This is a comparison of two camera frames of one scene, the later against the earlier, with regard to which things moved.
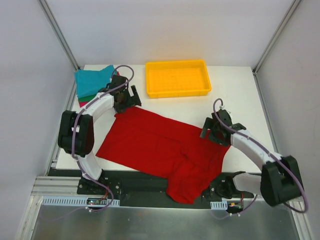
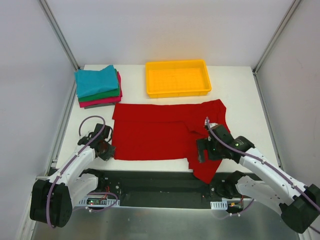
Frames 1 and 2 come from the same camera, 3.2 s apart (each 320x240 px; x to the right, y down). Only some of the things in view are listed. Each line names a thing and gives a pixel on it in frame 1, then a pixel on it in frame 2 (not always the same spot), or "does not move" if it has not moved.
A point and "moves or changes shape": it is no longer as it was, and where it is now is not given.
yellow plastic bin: x=177 y=78 does not move
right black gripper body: x=211 y=132 → x=203 y=146
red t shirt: x=191 y=163 moves or changes shape
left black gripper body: x=130 y=99 → x=107 y=152
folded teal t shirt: x=89 y=82 does not move
